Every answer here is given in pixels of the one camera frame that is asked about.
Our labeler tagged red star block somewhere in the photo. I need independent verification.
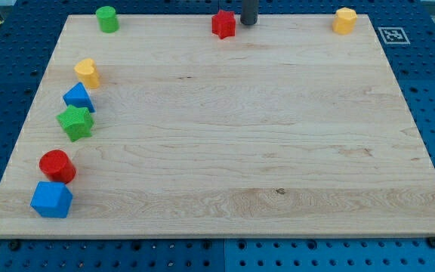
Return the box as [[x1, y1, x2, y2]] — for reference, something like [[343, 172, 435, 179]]
[[211, 10, 236, 39]]

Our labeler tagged green star block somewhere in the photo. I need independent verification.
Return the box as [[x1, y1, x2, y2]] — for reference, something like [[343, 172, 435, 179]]
[[56, 105, 94, 142]]

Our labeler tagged yellow heart block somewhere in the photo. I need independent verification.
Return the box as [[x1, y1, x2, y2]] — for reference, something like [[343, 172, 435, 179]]
[[74, 58, 100, 89]]

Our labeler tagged wooden board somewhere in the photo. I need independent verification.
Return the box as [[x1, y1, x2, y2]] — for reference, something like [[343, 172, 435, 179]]
[[0, 14, 435, 240]]

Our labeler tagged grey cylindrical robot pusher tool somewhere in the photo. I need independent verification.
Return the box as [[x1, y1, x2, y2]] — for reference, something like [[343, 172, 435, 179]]
[[240, 0, 259, 26]]

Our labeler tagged blue triangle block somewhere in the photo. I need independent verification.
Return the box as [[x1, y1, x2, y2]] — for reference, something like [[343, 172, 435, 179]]
[[63, 82, 95, 113]]

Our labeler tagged green cylinder block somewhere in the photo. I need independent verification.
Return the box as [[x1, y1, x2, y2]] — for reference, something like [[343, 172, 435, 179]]
[[95, 6, 119, 33]]

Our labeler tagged red cylinder block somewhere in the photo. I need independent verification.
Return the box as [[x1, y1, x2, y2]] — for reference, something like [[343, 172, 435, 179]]
[[39, 150, 76, 184]]

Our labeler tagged yellow hexagon block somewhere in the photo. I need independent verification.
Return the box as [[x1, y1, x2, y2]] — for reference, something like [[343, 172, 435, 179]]
[[332, 8, 357, 35]]

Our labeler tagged blue cube block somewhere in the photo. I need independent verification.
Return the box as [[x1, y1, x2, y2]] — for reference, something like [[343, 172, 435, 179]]
[[30, 181, 73, 218]]

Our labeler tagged white fiducial marker tag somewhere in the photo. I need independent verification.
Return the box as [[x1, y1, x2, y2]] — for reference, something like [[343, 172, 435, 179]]
[[378, 26, 410, 45]]

